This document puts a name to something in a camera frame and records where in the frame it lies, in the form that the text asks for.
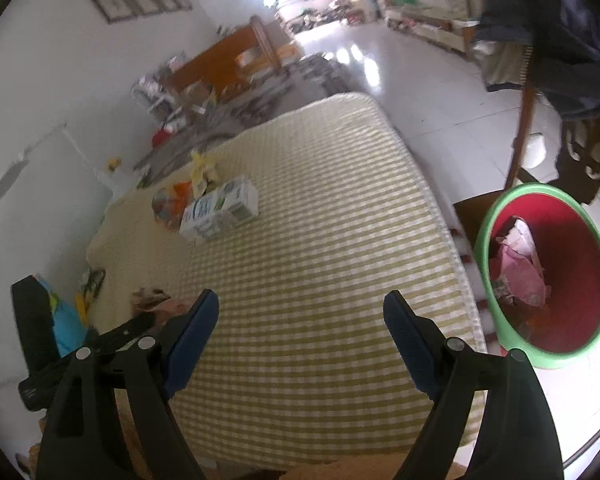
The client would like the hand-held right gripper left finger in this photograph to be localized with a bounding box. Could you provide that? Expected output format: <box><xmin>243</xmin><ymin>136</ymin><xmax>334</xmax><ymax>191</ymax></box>
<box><xmin>36</xmin><ymin>288</ymin><xmax>220</xmax><ymax>480</ymax></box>

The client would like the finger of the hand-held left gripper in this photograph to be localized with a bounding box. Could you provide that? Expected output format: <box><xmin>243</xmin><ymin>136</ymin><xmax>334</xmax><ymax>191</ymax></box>
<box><xmin>97</xmin><ymin>314</ymin><xmax>157</xmax><ymax>356</ymax></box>

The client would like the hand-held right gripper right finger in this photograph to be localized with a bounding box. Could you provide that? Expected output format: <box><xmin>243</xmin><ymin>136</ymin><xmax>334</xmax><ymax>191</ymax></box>
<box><xmin>383</xmin><ymin>290</ymin><xmax>566</xmax><ymax>480</ymax></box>

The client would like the brown pink single wrapper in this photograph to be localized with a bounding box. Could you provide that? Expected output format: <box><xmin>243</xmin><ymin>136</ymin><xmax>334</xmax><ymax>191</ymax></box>
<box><xmin>132</xmin><ymin>287</ymin><xmax>183</xmax><ymax>317</ymax></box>

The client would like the pink white plastic bag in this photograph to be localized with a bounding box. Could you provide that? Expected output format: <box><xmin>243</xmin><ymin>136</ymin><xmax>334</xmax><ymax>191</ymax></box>
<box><xmin>495</xmin><ymin>217</ymin><xmax>548</xmax><ymax>306</ymax></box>

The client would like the red bin with green rim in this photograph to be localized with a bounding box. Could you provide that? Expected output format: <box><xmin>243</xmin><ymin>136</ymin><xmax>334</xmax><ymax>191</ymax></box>
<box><xmin>474</xmin><ymin>183</ymin><xmax>600</xmax><ymax>370</ymax></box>

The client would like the white green milk carton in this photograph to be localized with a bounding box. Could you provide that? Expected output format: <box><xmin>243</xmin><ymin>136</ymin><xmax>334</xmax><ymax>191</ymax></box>
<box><xmin>179</xmin><ymin>176</ymin><xmax>259</xmax><ymax>243</ymax></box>

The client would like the orange snack packet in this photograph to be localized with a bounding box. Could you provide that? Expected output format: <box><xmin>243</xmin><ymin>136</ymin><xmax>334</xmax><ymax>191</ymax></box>
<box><xmin>151</xmin><ymin>181</ymin><xmax>193</xmax><ymax>231</ymax></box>

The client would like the yellow striped table mat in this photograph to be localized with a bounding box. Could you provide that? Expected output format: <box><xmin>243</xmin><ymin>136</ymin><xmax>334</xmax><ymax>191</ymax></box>
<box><xmin>85</xmin><ymin>91</ymin><xmax>488</xmax><ymax>471</ymax></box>

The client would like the white desk lamp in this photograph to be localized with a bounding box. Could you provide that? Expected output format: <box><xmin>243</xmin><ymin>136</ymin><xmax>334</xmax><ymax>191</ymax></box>
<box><xmin>0</xmin><ymin>121</ymin><xmax>113</xmax><ymax>208</ymax></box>

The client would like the yellow crumpled wrapper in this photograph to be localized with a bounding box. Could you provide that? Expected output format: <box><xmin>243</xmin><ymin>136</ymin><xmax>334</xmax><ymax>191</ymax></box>
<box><xmin>190</xmin><ymin>150</ymin><xmax>220</xmax><ymax>196</ymax></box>

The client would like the white round pouch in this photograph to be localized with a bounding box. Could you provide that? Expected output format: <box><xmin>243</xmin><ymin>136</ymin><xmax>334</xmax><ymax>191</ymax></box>
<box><xmin>522</xmin><ymin>132</ymin><xmax>548</xmax><ymax>170</ymax></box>

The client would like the carved dark wooden chair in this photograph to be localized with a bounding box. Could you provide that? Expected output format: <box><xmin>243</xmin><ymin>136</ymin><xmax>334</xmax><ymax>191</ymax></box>
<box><xmin>452</xmin><ymin>45</ymin><xmax>600</xmax><ymax>241</ymax></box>

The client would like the white garment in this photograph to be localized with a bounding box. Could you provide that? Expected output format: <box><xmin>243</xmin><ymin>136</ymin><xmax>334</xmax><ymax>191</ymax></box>
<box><xmin>482</xmin><ymin>42</ymin><xmax>528</xmax><ymax>92</ymax></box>

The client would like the low white cabinet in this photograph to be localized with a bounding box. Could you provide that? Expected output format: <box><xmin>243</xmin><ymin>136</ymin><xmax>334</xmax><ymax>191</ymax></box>
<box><xmin>385</xmin><ymin>7</ymin><xmax>481</xmax><ymax>56</ymax></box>

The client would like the dark blue jacket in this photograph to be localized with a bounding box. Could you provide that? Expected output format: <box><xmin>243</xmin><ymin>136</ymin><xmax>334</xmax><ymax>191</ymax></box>
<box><xmin>472</xmin><ymin>0</ymin><xmax>600</xmax><ymax>121</ymax></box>

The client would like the white wire rack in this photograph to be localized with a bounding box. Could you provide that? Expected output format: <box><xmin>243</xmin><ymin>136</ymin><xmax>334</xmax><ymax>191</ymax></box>
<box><xmin>132</xmin><ymin>75</ymin><xmax>181</xmax><ymax>116</ymax></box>

